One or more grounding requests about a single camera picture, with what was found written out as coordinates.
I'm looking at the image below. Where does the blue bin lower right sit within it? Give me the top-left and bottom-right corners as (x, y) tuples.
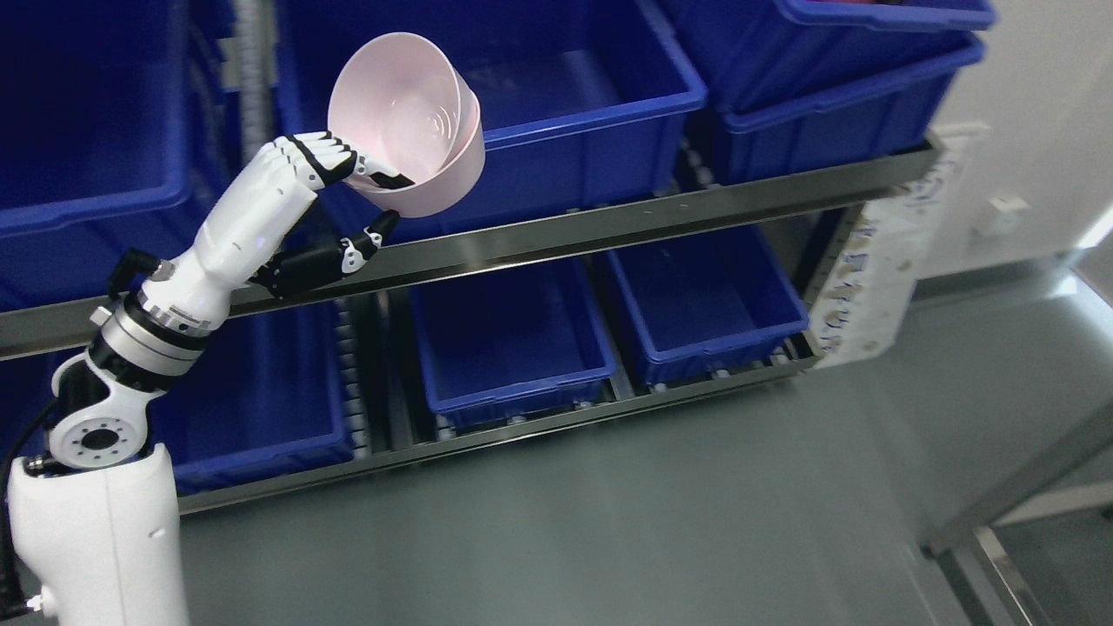
(595, 225), (810, 387)

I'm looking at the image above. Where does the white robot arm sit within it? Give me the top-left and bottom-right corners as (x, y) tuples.
(3, 246), (252, 625)

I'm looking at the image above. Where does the blue bin shelf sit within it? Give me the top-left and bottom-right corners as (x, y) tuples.
(684, 33), (985, 183)
(1, 1), (230, 310)
(274, 1), (707, 244)

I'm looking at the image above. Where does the blue bin lower left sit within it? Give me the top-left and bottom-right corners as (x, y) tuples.
(0, 300), (356, 496)

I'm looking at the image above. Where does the blue bin lower centre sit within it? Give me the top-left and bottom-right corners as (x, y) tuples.
(410, 258), (617, 430)

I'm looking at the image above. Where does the blue bin stacked upper right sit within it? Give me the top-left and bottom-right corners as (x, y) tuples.
(661, 1), (998, 113)

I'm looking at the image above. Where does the pink bowl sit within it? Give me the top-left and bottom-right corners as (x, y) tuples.
(341, 72), (485, 219)
(326, 32), (476, 183)

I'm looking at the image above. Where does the white sign with characters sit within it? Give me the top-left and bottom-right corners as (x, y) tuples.
(810, 123), (989, 369)

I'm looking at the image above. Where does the blue bin middle shelf left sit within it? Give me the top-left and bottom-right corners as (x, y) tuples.
(1, 1), (230, 310)

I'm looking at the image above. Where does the stainless steel shelf rack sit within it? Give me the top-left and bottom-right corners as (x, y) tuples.
(0, 0), (944, 516)

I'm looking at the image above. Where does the blue bin middle shelf right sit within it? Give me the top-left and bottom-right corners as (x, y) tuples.
(684, 33), (985, 183)

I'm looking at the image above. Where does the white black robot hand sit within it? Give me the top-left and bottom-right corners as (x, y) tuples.
(137, 131), (413, 336)

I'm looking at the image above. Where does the white wall socket left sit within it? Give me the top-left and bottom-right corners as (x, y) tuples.
(971, 194), (1030, 238)

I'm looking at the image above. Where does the blue bin middle shelf centre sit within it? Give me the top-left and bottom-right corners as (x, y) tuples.
(274, 1), (707, 244)

